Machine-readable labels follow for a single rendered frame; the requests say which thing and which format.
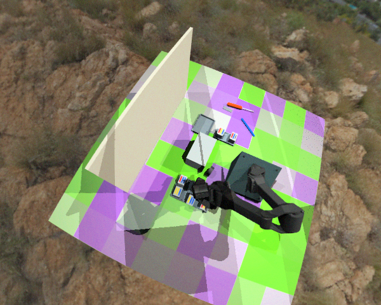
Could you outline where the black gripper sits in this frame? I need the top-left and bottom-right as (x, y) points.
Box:
(194, 177), (207, 185)

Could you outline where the beige flat panel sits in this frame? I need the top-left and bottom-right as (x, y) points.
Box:
(85, 27), (193, 192)

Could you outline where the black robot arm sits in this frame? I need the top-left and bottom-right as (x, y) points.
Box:
(192, 164), (304, 234)

